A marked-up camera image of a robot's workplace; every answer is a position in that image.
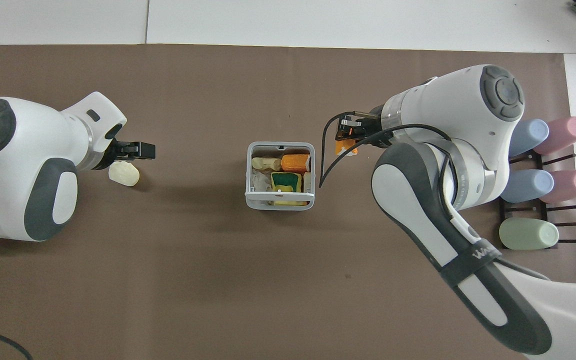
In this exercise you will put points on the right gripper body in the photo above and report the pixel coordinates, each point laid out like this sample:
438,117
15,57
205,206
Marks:
375,125

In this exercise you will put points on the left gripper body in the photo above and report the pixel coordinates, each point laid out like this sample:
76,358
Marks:
127,150

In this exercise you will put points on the orange toy food piece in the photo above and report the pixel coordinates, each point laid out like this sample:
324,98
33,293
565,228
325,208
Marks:
295,162
344,148

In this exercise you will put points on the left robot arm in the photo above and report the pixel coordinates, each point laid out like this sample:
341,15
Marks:
23,145

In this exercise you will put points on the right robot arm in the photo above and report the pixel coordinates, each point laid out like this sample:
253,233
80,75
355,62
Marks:
468,115

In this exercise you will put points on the white crumpled trash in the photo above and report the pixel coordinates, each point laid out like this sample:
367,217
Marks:
260,181

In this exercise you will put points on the grey trash bin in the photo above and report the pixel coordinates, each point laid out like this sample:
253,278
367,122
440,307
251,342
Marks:
249,200

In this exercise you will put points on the cream toy food piece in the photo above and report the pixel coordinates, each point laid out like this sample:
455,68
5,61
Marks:
124,175

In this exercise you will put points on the green and yellow toy food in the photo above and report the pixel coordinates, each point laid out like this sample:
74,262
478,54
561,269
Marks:
286,181

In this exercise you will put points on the beige toy food piece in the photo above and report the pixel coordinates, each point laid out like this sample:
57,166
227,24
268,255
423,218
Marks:
265,163

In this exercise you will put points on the yellow toy food piece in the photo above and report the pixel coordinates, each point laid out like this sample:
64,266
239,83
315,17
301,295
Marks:
290,201

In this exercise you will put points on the blue plastic cup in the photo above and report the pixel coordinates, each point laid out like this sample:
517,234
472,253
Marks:
530,136
530,185

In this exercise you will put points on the green plastic cup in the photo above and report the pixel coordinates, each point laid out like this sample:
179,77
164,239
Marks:
528,234

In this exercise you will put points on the pink plastic cup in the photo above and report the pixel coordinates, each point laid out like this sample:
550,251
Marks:
570,185
563,134

